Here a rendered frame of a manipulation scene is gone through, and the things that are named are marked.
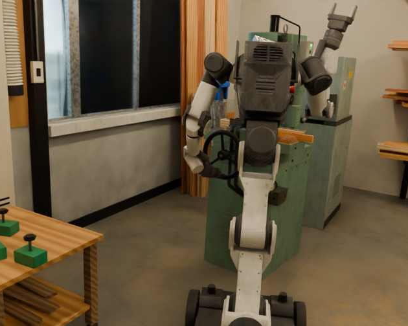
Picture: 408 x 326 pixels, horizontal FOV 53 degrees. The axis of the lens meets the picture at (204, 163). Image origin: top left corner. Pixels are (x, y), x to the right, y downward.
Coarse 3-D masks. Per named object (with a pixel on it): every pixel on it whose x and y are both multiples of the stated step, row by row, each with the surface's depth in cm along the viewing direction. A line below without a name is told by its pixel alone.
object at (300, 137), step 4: (280, 132) 249; (284, 132) 247; (288, 132) 246; (280, 136) 249; (296, 136) 243; (300, 136) 242; (304, 136) 240; (308, 136) 239; (312, 136) 237; (300, 140) 242; (304, 140) 240; (308, 140) 239; (312, 140) 238
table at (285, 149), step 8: (216, 128) 270; (216, 136) 259; (224, 136) 255; (224, 144) 245; (232, 144) 241; (280, 144) 233; (288, 144) 230; (296, 144) 236; (304, 144) 246; (280, 152) 234; (288, 152) 231; (296, 152) 238
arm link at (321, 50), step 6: (324, 42) 198; (330, 42) 198; (336, 42) 198; (318, 48) 199; (324, 48) 200; (330, 48) 199; (336, 48) 200; (318, 54) 199; (324, 54) 199; (324, 60) 200
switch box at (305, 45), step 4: (300, 44) 261; (304, 44) 259; (308, 44) 260; (312, 44) 264; (300, 48) 261; (304, 48) 260; (308, 48) 261; (312, 48) 265; (300, 52) 262; (304, 52) 260; (308, 52) 262; (312, 52) 267; (300, 56) 262; (304, 56) 261; (308, 56) 263; (300, 60) 263
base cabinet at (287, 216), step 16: (304, 160) 278; (288, 176) 262; (304, 176) 284; (208, 192) 271; (224, 192) 262; (288, 192) 267; (304, 192) 289; (208, 208) 273; (224, 208) 265; (240, 208) 257; (272, 208) 252; (288, 208) 272; (208, 224) 276; (224, 224) 267; (288, 224) 277; (208, 240) 278; (224, 240) 269; (288, 240) 282; (208, 256) 280; (224, 256) 272; (272, 256) 265; (288, 256) 288
